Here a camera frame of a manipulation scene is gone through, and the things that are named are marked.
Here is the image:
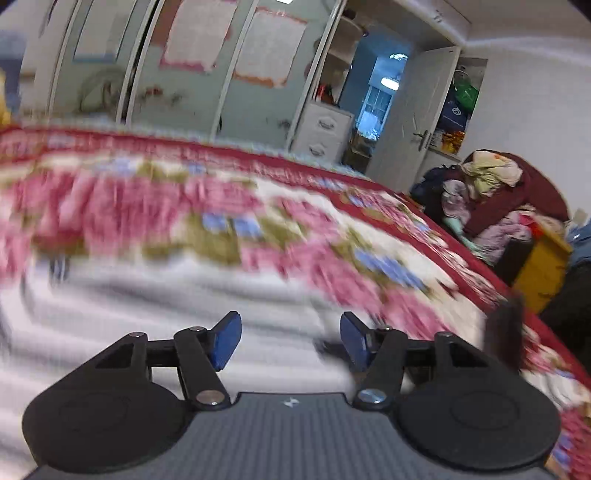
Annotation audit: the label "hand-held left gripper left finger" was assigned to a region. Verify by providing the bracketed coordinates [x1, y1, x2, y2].
[95, 311, 243, 411]

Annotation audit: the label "dark blue jacket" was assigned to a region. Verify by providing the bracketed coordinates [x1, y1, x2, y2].
[568, 222, 591, 268]

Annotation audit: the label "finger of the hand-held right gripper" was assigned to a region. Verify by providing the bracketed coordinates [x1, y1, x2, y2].
[485, 295, 525, 372]

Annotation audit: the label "yellow packages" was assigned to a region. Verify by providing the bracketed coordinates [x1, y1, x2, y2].
[434, 129, 465, 153]

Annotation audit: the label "white door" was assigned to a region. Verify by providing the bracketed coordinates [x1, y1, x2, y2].
[367, 46, 462, 190]

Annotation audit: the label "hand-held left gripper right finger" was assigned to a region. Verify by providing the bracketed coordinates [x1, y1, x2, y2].
[339, 311, 490, 411]

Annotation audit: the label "cream cloth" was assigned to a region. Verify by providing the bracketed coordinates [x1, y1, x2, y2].
[462, 150, 522, 195]

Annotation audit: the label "white drawer cabinet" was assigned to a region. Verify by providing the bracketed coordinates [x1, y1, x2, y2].
[291, 102, 355, 162]

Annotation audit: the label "green bag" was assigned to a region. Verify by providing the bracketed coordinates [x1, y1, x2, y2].
[450, 69, 481, 112]

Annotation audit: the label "floral garment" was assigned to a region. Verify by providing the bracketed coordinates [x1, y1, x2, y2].
[441, 180, 476, 234]

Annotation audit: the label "blue bag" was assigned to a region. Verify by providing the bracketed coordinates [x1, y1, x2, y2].
[436, 99, 469, 132]

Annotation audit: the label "pink padded jacket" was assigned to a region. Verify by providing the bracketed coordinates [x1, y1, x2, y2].
[475, 212, 532, 259]

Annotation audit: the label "pink-bordered poster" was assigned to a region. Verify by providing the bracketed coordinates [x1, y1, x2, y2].
[159, 0, 238, 75]

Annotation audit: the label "wardrobe with sliding doors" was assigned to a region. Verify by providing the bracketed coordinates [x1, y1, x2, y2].
[18, 0, 347, 153]

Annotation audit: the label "black pants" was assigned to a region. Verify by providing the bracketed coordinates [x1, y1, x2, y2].
[540, 263, 591, 356]

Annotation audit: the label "orange-bordered poster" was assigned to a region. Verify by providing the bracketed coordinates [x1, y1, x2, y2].
[233, 7, 308, 88]

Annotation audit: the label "black garment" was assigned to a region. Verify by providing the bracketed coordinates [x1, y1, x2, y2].
[411, 166, 462, 217]

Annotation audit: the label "striped white sweater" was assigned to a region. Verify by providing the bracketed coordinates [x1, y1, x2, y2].
[0, 258, 370, 480]

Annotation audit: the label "red floral blanket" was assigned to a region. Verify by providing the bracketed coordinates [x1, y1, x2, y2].
[0, 124, 591, 480]

